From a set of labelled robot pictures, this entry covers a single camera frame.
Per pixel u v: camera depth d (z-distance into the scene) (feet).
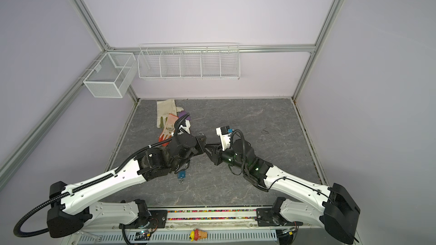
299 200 1.57
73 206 1.28
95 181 1.37
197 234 2.23
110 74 3.24
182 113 3.67
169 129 3.37
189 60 3.19
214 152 2.01
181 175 2.80
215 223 2.42
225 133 2.07
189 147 1.60
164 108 3.80
